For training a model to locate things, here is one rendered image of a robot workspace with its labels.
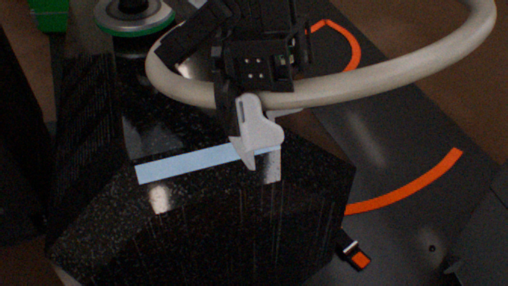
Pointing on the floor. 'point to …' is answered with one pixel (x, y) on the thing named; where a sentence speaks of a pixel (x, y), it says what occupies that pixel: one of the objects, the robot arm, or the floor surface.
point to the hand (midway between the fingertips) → (255, 144)
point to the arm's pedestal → (484, 238)
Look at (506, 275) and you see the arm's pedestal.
